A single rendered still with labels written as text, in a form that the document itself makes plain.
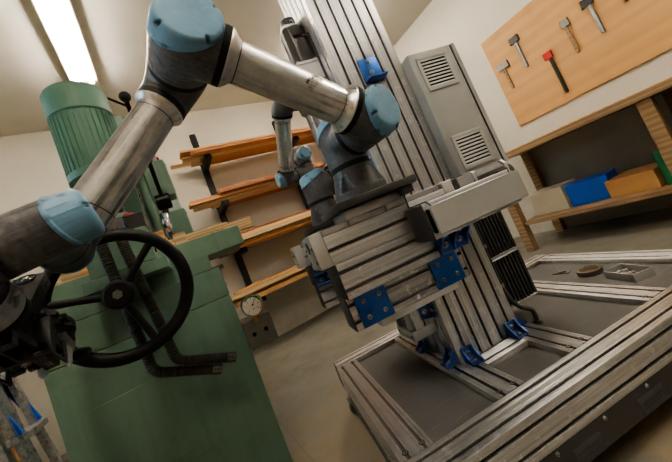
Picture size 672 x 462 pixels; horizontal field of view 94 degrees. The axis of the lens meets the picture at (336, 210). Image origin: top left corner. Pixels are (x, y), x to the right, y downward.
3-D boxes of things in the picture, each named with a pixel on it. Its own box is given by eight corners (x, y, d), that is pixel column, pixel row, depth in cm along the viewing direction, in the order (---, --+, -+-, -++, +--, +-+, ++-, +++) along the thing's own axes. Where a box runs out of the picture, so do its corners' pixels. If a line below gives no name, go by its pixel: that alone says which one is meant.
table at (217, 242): (-45, 343, 62) (-54, 314, 62) (29, 328, 89) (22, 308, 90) (249, 236, 89) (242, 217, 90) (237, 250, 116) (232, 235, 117)
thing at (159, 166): (153, 199, 121) (140, 163, 122) (156, 204, 129) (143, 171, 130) (176, 192, 125) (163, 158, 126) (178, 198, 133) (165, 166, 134)
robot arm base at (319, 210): (341, 217, 144) (333, 198, 145) (349, 212, 130) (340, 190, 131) (311, 229, 140) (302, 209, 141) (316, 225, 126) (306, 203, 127)
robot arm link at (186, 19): (371, 123, 89) (153, 32, 63) (407, 92, 77) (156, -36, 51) (371, 160, 85) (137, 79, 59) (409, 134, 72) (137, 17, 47)
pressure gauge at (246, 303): (248, 327, 86) (237, 299, 87) (246, 326, 90) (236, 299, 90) (269, 316, 89) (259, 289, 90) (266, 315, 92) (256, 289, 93)
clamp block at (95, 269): (88, 281, 73) (76, 245, 73) (104, 283, 85) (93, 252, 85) (158, 257, 79) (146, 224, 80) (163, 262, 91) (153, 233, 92)
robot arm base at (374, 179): (377, 194, 97) (365, 164, 98) (397, 181, 82) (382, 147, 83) (333, 211, 93) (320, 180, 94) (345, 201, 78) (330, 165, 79)
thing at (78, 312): (40, 334, 74) (35, 318, 75) (72, 326, 93) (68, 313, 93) (212, 268, 92) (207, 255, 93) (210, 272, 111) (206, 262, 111)
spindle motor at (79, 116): (59, 180, 89) (26, 83, 92) (80, 197, 105) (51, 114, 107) (130, 165, 97) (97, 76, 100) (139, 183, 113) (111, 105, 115)
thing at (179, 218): (169, 244, 117) (158, 214, 118) (171, 246, 124) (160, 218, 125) (195, 235, 122) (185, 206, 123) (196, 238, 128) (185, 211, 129)
